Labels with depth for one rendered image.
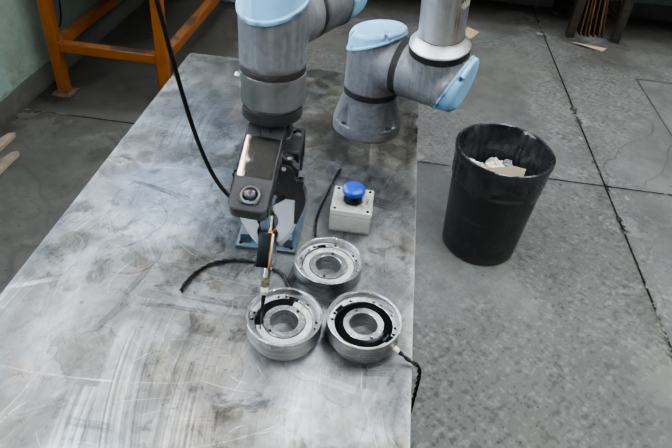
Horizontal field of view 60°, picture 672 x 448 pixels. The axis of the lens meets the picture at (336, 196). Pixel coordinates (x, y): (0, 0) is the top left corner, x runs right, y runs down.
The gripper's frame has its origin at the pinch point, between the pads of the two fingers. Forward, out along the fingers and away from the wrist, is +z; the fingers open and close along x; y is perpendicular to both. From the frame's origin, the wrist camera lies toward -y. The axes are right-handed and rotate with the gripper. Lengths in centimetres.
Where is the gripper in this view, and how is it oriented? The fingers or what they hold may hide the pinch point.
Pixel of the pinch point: (268, 240)
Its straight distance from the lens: 80.0
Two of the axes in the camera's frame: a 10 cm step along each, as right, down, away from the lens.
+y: 1.0, -6.1, 7.9
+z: -0.8, 7.9, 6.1
